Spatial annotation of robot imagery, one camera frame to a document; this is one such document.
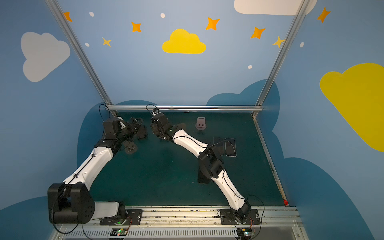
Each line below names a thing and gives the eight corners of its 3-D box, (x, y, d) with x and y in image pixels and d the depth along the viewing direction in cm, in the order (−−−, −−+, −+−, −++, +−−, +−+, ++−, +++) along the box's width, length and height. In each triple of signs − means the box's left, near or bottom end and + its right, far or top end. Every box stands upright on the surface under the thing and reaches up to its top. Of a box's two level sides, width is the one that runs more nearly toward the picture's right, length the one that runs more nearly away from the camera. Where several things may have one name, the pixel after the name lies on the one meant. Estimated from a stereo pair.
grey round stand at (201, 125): (195, 130, 115) (195, 121, 107) (195, 125, 118) (195, 117, 110) (205, 130, 115) (206, 122, 107) (205, 125, 118) (206, 117, 111)
